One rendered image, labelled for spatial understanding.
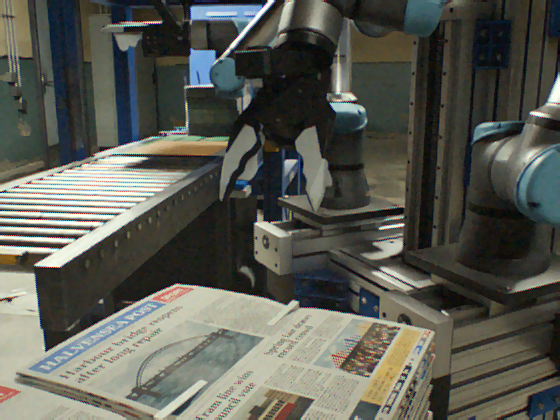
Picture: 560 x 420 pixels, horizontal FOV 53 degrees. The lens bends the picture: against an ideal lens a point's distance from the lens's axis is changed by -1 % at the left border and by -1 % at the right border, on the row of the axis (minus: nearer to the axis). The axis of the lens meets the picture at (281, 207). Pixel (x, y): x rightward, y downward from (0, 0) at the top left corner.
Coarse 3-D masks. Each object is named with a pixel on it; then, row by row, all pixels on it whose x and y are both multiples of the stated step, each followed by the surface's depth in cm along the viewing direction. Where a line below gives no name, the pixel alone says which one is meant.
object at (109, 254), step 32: (160, 192) 156; (192, 192) 172; (128, 224) 124; (160, 224) 145; (64, 256) 101; (96, 256) 109; (128, 256) 125; (64, 288) 98; (96, 288) 110; (64, 320) 98
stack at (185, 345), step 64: (128, 320) 68; (192, 320) 68; (256, 320) 69; (320, 320) 68; (384, 320) 68; (0, 384) 54; (64, 384) 54; (128, 384) 54; (192, 384) 54; (256, 384) 54; (320, 384) 54; (384, 384) 54
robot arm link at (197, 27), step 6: (192, 24) 136; (198, 24) 136; (204, 24) 136; (192, 30) 136; (198, 30) 136; (204, 30) 136; (192, 36) 136; (198, 36) 136; (204, 36) 136; (192, 42) 137; (198, 42) 137; (204, 42) 137; (192, 48) 139; (198, 48) 139; (204, 48) 139
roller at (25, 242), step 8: (0, 240) 112; (8, 240) 112; (16, 240) 112; (24, 240) 112; (32, 240) 112; (40, 240) 111; (48, 240) 111; (56, 240) 111; (64, 240) 111; (72, 240) 111; (48, 248) 110; (56, 248) 110
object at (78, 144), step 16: (48, 0) 222; (64, 0) 221; (48, 16) 224; (64, 16) 222; (64, 32) 224; (64, 48) 225; (64, 64) 228; (64, 80) 229; (64, 96) 230; (80, 96) 236; (64, 112) 232; (80, 112) 237; (64, 128) 233; (80, 128) 237; (64, 144) 235; (80, 144) 238; (64, 160) 236; (80, 160) 238; (80, 320) 253; (96, 320) 258
